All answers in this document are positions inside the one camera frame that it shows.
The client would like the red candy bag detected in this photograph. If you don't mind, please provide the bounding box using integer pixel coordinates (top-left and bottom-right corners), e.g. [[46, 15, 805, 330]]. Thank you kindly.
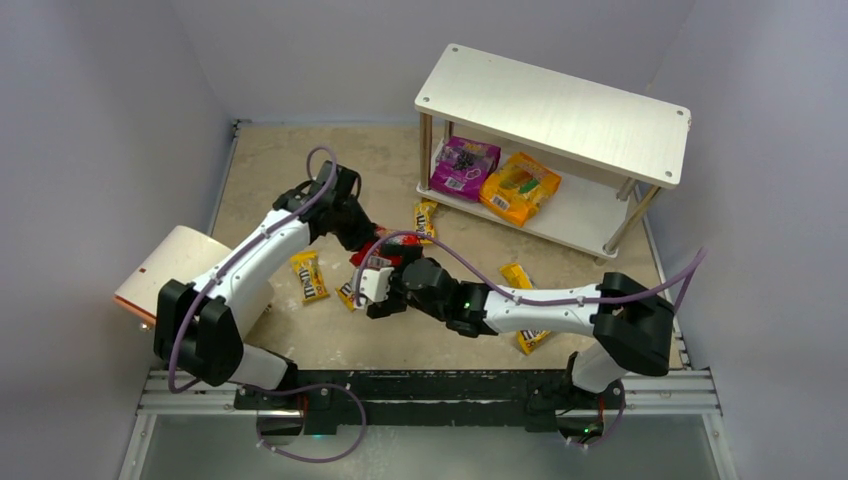
[[349, 225, 424, 269]]

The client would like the yellow m&m bag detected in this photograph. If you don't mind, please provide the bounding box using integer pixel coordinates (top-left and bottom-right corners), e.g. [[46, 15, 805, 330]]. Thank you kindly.
[[290, 251, 329, 304], [499, 263, 535, 289], [336, 280, 361, 312], [516, 330, 551, 355], [414, 200, 438, 244]]

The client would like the purple candy bag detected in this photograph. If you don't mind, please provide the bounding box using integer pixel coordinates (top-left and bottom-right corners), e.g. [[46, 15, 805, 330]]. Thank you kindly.
[[429, 136, 501, 203]]

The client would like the orange candy bag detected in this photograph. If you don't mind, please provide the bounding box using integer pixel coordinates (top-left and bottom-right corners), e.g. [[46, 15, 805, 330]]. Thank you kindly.
[[478, 152, 562, 228]]

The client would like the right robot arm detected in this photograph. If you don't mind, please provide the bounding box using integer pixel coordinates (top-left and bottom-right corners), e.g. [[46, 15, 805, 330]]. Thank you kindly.
[[354, 257, 674, 394]]

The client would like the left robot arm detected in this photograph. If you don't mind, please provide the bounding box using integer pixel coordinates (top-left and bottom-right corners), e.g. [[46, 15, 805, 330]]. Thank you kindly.
[[153, 162, 377, 390]]

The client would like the white two-tier shelf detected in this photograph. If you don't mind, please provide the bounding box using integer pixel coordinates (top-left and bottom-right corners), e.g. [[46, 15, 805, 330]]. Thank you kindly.
[[414, 44, 691, 262]]

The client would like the yellow m&m bag flipped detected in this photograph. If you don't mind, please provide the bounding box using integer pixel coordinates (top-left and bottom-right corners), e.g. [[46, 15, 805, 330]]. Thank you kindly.
[[499, 263, 535, 289]]

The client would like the white cylinder roll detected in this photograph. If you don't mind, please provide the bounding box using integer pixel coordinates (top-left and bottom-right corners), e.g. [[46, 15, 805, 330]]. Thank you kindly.
[[114, 225, 274, 338]]

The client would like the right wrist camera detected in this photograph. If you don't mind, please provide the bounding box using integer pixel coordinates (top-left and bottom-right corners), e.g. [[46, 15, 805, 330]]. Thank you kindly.
[[355, 266, 394, 309]]

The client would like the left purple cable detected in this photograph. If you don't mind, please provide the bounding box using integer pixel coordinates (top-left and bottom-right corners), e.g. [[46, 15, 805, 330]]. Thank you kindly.
[[166, 145, 339, 395]]

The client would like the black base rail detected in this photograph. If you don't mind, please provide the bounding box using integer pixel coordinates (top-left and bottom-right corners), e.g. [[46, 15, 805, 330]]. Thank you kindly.
[[234, 369, 624, 435]]

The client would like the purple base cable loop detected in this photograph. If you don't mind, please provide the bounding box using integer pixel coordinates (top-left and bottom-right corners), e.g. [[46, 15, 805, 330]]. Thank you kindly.
[[254, 382, 370, 464]]

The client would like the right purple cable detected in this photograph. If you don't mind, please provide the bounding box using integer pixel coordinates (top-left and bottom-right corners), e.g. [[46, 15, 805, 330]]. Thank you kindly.
[[354, 230, 709, 313]]

